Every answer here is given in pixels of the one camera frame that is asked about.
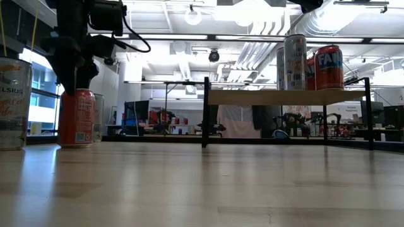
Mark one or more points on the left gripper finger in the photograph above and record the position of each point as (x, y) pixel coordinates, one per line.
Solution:
(87, 75)
(64, 74)

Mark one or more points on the red Fanta can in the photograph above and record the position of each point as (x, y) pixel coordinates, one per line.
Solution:
(77, 119)
(329, 67)
(311, 75)

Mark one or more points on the wooden shelf with black legs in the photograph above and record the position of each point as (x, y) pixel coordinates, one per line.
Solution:
(268, 97)

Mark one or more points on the black light stand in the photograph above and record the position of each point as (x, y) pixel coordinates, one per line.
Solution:
(57, 82)

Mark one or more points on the large window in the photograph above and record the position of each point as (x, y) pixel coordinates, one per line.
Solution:
(41, 104)

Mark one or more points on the black ceiling track light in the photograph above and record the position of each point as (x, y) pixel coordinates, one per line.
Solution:
(361, 3)

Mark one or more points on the black computer monitor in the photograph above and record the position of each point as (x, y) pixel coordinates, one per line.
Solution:
(136, 112)

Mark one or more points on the red background equipment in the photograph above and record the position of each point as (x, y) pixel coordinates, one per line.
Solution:
(154, 116)

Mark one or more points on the tall black background table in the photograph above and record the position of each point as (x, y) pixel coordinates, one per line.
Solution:
(176, 83)

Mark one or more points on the overhead light bar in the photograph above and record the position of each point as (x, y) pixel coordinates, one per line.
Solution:
(170, 36)

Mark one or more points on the black background robot arms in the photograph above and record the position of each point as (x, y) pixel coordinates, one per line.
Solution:
(292, 119)

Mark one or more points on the dark hanging cloth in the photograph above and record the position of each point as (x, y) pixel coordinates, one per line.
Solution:
(263, 121)

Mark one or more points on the white and blue round object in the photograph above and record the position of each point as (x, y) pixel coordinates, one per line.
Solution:
(280, 134)

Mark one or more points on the cluttered background workbench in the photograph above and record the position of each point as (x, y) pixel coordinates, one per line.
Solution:
(356, 132)

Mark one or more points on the white hanging cloth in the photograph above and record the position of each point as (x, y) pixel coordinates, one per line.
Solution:
(236, 123)

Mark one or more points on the black cabinet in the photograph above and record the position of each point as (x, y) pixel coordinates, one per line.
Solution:
(391, 118)

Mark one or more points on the silver ventilation duct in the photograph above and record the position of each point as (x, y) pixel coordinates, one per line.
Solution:
(334, 22)

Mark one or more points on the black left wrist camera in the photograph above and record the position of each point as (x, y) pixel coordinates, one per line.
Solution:
(107, 15)

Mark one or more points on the black metal table frame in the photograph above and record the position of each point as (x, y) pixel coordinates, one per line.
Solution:
(158, 138)

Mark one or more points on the white wall sign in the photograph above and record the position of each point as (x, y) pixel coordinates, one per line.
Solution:
(351, 108)

